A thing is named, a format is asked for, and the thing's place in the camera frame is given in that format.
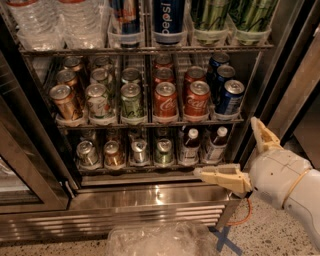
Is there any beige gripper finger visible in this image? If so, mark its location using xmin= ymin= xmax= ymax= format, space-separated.
xmin=193 ymin=164 xmax=253 ymax=195
xmin=251 ymin=117 xmax=282 ymax=153

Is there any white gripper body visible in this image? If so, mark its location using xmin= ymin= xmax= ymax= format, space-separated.
xmin=249 ymin=149 xmax=312 ymax=209

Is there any red coke can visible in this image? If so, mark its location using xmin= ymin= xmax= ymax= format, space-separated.
xmin=184 ymin=66 xmax=206 ymax=88
xmin=153 ymin=67 xmax=175 ymax=86
xmin=154 ymin=54 xmax=173 ymax=69
xmin=154 ymin=82 xmax=177 ymax=118
xmin=184 ymin=81 xmax=210 ymax=116

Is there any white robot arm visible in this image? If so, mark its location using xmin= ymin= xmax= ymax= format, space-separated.
xmin=193 ymin=117 xmax=320 ymax=249

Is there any blue pepsi can front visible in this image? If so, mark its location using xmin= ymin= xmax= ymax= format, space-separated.
xmin=215 ymin=79 xmax=245 ymax=115

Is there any blue pepsi can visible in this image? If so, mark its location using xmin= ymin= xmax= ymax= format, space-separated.
xmin=207 ymin=52 xmax=230 ymax=76
xmin=212 ymin=64 xmax=236 ymax=98
xmin=215 ymin=79 xmax=245 ymax=115

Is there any green can bottom shelf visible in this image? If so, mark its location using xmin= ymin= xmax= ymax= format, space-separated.
xmin=155 ymin=138 xmax=173 ymax=165

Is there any blue pepsi can middle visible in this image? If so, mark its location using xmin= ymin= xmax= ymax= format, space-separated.
xmin=212 ymin=64 xmax=236 ymax=98

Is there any blue pepsi can rear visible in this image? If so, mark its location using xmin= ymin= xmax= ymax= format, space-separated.
xmin=207 ymin=52 xmax=230 ymax=76

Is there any slim silver can bottom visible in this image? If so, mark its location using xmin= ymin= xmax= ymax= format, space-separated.
xmin=131 ymin=139 xmax=147 ymax=163

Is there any orange can bottom shelf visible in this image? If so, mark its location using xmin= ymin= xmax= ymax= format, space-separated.
xmin=104 ymin=140 xmax=124 ymax=167

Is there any green drink can right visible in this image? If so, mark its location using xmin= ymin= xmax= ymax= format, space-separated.
xmin=229 ymin=0 xmax=278 ymax=46

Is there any green drink can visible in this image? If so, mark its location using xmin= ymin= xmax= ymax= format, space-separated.
xmin=229 ymin=0 xmax=278 ymax=46
xmin=191 ymin=0 xmax=230 ymax=45

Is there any green drink can left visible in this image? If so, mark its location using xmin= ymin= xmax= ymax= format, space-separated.
xmin=191 ymin=0 xmax=230 ymax=45

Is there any stainless steel fridge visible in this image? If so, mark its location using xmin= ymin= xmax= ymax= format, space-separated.
xmin=0 ymin=0 xmax=320 ymax=241

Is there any silver can bottom left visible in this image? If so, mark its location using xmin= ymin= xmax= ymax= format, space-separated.
xmin=76 ymin=140 xmax=99 ymax=166

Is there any white green can front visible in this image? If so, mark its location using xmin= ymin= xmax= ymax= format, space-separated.
xmin=85 ymin=83 xmax=111 ymax=118

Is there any white green can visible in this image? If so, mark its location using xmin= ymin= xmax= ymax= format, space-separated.
xmin=93 ymin=56 xmax=113 ymax=70
xmin=85 ymin=83 xmax=111 ymax=118
xmin=90 ymin=68 xmax=112 ymax=87

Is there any tall pepsi can top shelf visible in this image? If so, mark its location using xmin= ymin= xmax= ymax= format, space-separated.
xmin=152 ymin=0 xmax=185 ymax=45

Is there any white green can middle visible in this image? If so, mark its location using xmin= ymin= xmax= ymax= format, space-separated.
xmin=90 ymin=68 xmax=112 ymax=87

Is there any white green can rear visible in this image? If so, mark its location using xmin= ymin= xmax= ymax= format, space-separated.
xmin=93 ymin=56 xmax=113 ymax=70

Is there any tall red bull can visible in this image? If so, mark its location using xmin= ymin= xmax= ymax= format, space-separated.
xmin=112 ymin=0 xmax=140 ymax=48

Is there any gold can front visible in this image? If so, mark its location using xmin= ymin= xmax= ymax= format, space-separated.
xmin=49 ymin=84 xmax=83 ymax=121

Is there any gold can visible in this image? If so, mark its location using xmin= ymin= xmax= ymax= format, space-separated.
xmin=56 ymin=69 xmax=84 ymax=101
xmin=63 ymin=56 xmax=84 ymax=72
xmin=49 ymin=84 xmax=83 ymax=121

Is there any gold can middle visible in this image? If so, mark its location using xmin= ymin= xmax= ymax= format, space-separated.
xmin=56 ymin=69 xmax=84 ymax=101

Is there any gold can rear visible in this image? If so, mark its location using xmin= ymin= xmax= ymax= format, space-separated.
xmin=63 ymin=56 xmax=84 ymax=72

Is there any glass fridge door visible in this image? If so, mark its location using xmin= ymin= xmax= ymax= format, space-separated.
xmin=0 ymin=49 xmax=71 ymax=215

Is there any dark bottle white cap right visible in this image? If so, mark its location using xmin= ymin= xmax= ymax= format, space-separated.
xmin=204 ymin=126 xmax=228 ymax=161

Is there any dark bottle white cap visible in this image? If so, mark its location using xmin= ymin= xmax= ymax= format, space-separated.
xmin=204 ymin=126 xmax=228 ymax=161
xmin=179 ymin=128 xmax=200 ymax=165

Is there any dark bottle white cap left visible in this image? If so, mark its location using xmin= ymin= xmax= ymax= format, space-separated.
xmin=179 ymin=128 xmax=200 ymax=165

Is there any blue tape cross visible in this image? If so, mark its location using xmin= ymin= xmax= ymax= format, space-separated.
xmin=209 ymin=226 xmax=242 ymax=256

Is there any clear plastic bag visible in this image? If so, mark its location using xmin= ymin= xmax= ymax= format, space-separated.
xmin=106 ymin=222 xmax=218 ymax=256

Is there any clear water bottle right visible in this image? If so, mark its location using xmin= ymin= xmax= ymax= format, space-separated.
xmin=57 ymin=0 xmax=108 ymax=49

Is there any clear water bottle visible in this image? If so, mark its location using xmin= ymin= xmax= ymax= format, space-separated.
xmin=5 ymin=0 xmax=64 ymax=51
xmin=57 ymin=0 xmax=108 ymax=49

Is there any clear water bottle left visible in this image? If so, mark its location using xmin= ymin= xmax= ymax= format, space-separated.
xmin=5 ymin=0 xmax=64 ymax=51

